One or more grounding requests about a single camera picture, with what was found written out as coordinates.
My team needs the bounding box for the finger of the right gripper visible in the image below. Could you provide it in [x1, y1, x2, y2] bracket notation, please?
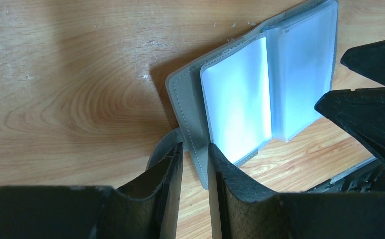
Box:
[340, 40, 385, 86]
[315, 87, 385, 165]

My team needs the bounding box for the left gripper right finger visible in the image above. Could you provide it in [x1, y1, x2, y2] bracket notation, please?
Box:
[208, 144, 385, 239]

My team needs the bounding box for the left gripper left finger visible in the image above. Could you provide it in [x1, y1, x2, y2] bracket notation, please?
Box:
[0, 143, 183, 239]

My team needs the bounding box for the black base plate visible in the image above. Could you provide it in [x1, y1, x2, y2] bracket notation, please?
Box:
[308, 157, 385, 193]

